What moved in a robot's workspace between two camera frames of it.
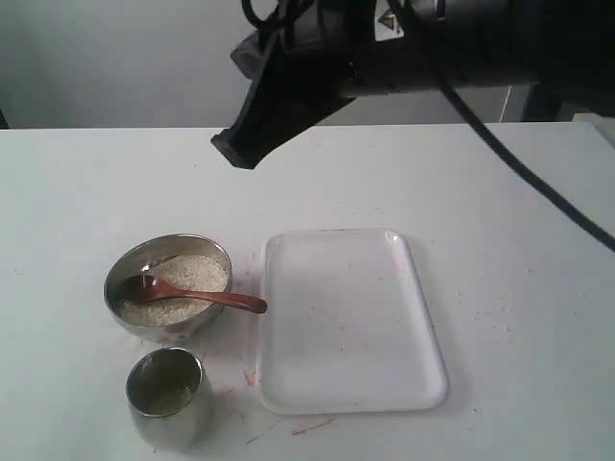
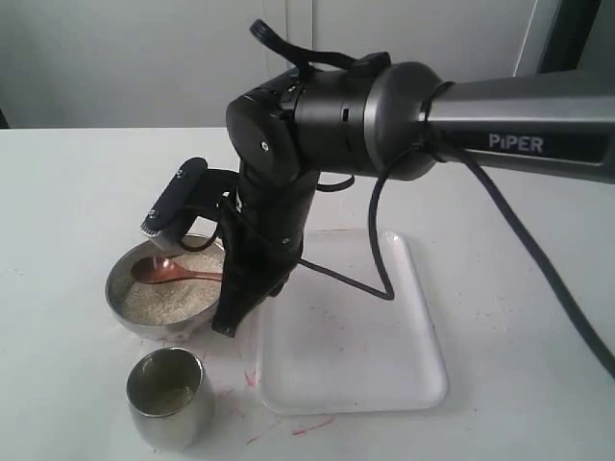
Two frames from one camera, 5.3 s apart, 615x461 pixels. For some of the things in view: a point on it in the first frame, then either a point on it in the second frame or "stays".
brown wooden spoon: (153, 290) to (159, 270)
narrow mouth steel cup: (169, 401) stays
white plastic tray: (344, 325) stays
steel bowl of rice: (185, 261) stays
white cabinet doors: (167, 64) stays
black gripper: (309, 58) to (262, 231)
